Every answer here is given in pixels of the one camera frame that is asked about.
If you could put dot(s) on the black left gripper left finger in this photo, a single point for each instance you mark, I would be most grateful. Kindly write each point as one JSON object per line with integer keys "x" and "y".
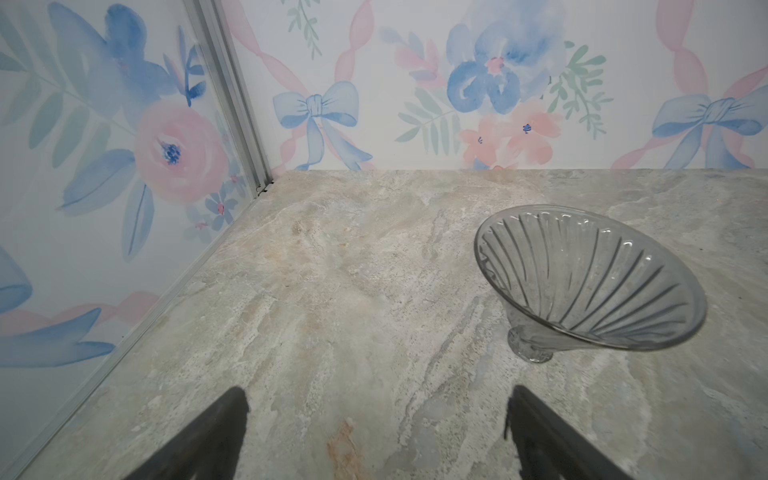
{"x": 207, "y": 448}

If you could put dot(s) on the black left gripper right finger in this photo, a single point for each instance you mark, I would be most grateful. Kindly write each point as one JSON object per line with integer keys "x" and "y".
{"x": 548, "y": 447}

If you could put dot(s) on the clear grey glass dripper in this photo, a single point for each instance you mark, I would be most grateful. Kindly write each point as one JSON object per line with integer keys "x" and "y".
{"x": 571, "y": 279}

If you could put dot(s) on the aluminium frame post left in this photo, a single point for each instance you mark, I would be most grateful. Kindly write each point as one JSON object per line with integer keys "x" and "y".
{"x": 209, "y": 24}

